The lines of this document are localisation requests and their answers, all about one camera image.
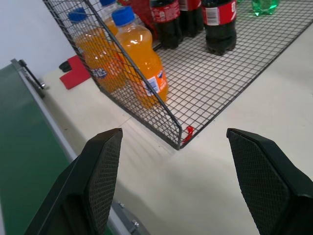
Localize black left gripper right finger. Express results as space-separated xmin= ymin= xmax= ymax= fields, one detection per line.
xmin=226 ymin=128 xmax=313 ymax=235

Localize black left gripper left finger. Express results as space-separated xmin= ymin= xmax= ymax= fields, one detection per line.
xmin=24 ymin=128 xmax=123 ymax=235

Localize green conveyor belt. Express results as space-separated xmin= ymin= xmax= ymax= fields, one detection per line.
xmin=0 ymin=58 xmax=157 ymax=235

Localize red zip tie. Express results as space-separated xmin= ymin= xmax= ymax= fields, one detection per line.
xmin=182 ymin=126 xmax=195 ymax=144

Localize red flat card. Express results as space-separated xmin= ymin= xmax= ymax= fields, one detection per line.
xmin=59 ymin=55 xmax=92 ymax=90

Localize orange soda bottle blue cap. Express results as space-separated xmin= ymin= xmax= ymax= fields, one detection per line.
xmin=99 ymin=0 xmax=120 ymax=36
xmin=67 ymin=8 xmax=127 ymax=93
xmin=112 ymin=6 xmax=169 ymax=109

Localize cola bottle red label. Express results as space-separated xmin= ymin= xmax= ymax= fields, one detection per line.
xmin=149 ymin=0 xmax=183 ymax=50
xmin=179 ymin=0 xmax=204 ymax=38
xmin=201 ymin=0 xmax=238 ymax=56

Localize green soda bottle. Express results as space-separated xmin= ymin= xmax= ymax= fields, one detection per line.
xmin=251 ymin=0 xmax=280 ymax=17

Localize black wire mesh basket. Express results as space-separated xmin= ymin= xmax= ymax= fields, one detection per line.
xmin=43 ymin=0 xmax=313 ymax=150

